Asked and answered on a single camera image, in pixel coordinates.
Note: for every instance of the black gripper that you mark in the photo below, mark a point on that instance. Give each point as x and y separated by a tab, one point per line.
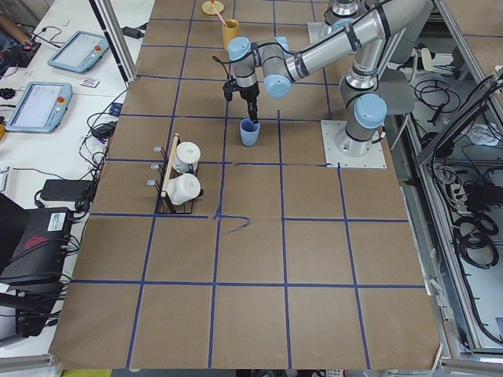
247	94

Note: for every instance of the blue plastic cup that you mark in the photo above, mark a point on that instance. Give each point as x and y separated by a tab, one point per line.
249	132

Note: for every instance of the pink chopstick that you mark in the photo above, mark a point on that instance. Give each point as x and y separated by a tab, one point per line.
218	13

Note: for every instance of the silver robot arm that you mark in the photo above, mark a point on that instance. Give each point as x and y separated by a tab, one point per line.
341	9
356	42

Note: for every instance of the bamboo chopstick holder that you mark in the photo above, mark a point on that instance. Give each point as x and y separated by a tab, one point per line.
230	31

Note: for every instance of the white mug far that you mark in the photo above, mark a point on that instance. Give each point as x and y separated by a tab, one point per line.
187	157

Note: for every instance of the white mug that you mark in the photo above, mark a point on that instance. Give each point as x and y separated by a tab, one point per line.
184	188
187	157

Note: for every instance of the white mug near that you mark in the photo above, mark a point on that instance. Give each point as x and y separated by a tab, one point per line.
184	188

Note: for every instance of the small black power brick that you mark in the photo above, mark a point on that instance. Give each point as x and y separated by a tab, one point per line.
132	32

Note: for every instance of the teach pendant far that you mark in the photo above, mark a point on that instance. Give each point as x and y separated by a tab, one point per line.
80	53

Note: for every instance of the teach pendant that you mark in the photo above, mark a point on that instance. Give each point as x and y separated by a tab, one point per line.
41	108
80	53

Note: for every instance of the black power adapter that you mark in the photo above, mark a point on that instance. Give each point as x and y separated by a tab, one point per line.
65	190

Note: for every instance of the teach pendant near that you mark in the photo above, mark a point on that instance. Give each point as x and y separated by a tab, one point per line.
41	108

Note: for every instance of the black computer box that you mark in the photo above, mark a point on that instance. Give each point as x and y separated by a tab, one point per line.
31	243

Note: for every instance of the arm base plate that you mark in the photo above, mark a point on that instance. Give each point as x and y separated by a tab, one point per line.
318	30
342	151

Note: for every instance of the black wire mug rack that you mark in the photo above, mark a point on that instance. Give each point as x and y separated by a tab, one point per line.
166	172

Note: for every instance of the aluminium frame post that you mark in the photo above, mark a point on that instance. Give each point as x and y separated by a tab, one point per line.
109	24

